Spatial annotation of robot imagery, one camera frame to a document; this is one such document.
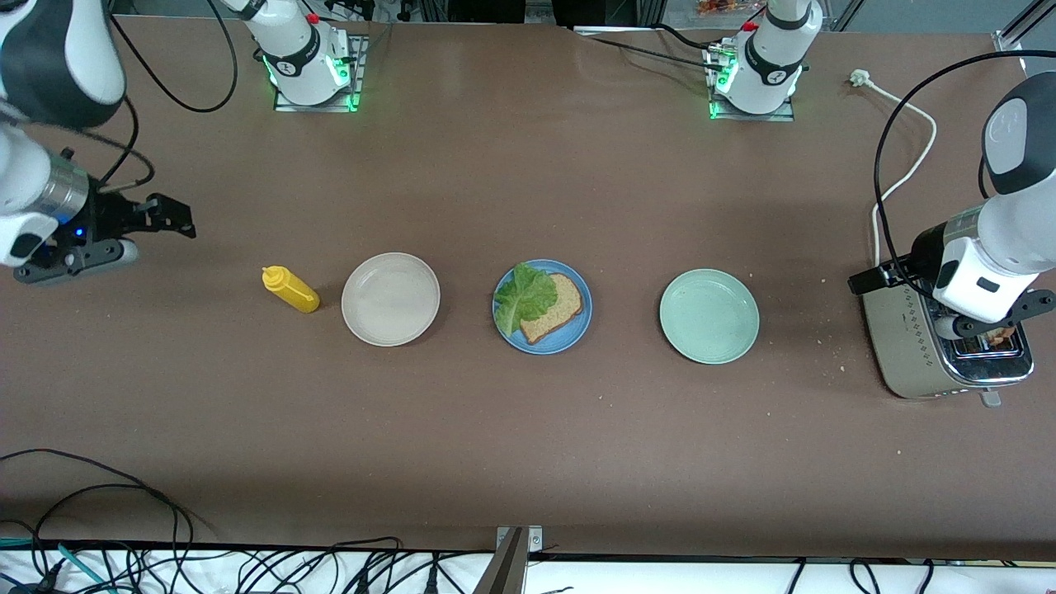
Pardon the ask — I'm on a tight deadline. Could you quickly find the yellow squeeze bottle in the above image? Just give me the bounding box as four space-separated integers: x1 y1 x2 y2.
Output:
262 266 321 314

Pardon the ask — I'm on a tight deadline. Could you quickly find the white toaster power cord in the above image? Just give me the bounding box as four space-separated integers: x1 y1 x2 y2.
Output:
850 69 939 269

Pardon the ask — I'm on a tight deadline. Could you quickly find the green lettuce leaf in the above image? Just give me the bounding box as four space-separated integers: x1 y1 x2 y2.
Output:
493 262 559 337

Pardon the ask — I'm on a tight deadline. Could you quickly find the grey metal bar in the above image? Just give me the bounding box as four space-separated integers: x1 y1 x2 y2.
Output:
472 528 529 594

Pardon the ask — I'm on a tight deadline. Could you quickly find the aluminium frame profile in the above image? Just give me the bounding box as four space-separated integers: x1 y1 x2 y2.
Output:
994 0 1056 55

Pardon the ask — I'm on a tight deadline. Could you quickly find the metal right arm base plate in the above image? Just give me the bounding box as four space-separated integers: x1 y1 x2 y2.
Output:
274 35 365 113

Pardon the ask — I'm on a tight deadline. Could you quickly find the blue round plate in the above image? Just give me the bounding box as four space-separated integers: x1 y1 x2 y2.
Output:
492 259 593 356

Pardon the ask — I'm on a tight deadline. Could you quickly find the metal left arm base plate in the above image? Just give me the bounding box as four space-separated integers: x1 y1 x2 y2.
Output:
708 41 795 122

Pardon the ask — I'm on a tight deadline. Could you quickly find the beige chrome toaster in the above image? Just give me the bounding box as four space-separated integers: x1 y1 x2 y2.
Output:
862 280 1035 409

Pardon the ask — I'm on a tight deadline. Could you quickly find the teal cable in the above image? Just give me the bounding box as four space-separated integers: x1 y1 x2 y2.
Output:
0 536 112 593

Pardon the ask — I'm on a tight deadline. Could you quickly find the long black table cable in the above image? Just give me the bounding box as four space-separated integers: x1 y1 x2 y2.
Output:
590 37 731 71

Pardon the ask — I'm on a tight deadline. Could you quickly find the silver corner bracket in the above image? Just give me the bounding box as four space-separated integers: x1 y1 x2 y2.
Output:
497 526 544 555

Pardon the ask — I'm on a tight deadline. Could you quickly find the looped black cable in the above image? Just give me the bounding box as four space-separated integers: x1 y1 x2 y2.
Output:
0 450 195 578

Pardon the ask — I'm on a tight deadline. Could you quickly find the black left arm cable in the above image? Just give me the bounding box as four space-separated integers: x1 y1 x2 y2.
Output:
873 51 1028 298

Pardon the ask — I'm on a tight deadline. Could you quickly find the beige round plate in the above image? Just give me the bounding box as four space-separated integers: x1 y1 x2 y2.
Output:
341 252 441 347

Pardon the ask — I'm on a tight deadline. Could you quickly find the mint green round plate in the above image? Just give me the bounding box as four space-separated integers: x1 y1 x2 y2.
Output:
658 268 761 365

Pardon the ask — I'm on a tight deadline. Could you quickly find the short black table cable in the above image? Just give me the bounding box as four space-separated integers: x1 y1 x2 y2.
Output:
656 23 727 52

